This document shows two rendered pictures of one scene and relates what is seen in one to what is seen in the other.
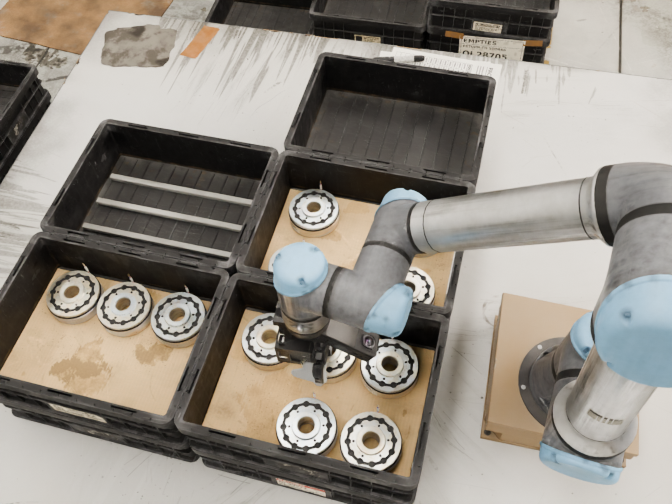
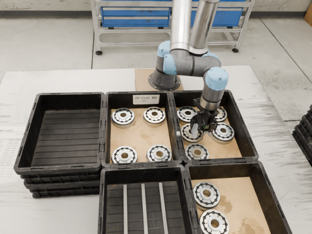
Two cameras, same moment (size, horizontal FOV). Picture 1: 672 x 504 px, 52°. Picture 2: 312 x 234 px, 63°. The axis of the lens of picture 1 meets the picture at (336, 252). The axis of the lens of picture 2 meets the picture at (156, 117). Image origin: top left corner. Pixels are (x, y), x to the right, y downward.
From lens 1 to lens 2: 120 cm
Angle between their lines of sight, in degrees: 63
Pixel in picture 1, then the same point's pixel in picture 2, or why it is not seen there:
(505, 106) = (20, 121)
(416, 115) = (48, 134)
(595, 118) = (29, 92)
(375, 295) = (214, 58)
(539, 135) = not seen: hidden behind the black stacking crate
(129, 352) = (230, 215)
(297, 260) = (218, 73)
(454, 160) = (77, 116)
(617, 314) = not seen: outside the picture
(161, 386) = (236, 192)
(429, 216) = (184, 40)
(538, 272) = not seen: hidden behind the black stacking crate
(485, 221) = (188, 20)
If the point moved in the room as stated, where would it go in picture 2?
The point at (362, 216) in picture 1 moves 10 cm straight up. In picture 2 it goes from (119, 141) to (117, 126)
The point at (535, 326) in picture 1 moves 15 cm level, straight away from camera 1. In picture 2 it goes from (147, 88) to (120, 84)
